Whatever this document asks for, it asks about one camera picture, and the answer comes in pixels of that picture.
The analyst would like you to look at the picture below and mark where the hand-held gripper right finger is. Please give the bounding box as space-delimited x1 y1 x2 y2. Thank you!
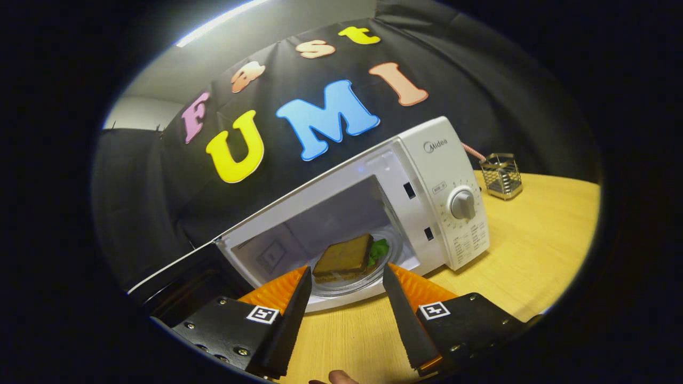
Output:
382 262 543 377

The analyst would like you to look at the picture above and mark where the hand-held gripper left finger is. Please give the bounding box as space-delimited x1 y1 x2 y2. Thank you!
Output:
151 265 313 380

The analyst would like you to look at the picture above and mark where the brown bread lettuce sandwich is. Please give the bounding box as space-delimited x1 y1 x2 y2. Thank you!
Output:
312 233 391 284

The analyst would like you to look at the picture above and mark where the white microwave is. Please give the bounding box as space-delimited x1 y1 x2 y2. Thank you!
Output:
126 116 491 322

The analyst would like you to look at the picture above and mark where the glass microwave turntable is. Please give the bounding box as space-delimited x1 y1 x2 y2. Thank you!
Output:
308 226 405 298

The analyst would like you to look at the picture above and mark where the pink striped straw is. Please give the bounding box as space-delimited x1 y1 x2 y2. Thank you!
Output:
461 141 488 163

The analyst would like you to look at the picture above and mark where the metal wire holder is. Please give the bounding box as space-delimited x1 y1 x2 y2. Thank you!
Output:
479 153 524 201

